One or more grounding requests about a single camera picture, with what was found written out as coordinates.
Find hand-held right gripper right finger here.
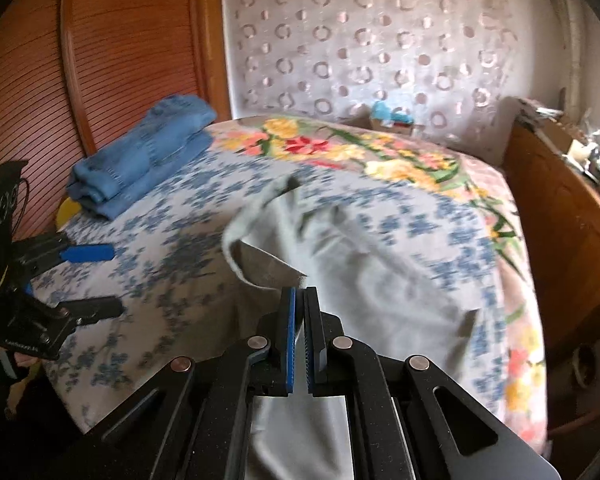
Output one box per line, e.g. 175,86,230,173
304,286,561,480

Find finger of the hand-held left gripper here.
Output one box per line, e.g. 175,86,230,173
13,236,115,267
50,296,124,330

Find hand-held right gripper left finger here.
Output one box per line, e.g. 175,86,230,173
45,286,298,480

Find grey pants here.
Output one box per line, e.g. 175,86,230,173
221,175,481,480

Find yellow round object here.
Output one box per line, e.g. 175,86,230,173
55,197,84,230

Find floral printed blanket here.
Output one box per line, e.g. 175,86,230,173
30,115,551,456

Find folded blue jeans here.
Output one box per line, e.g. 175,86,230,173
65,94,218,221

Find wooden louvered wardrobe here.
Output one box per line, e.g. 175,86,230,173
0,0,232,241

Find wooden cabinet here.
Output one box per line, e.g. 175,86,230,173
502,120,600,366

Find sheer circle-patterned curtain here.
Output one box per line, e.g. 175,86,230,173
222,0,548,166

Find stack of papers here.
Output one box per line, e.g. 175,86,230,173
516,96,565,128

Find open cardboard box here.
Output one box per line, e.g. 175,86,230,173
542,117,598,161

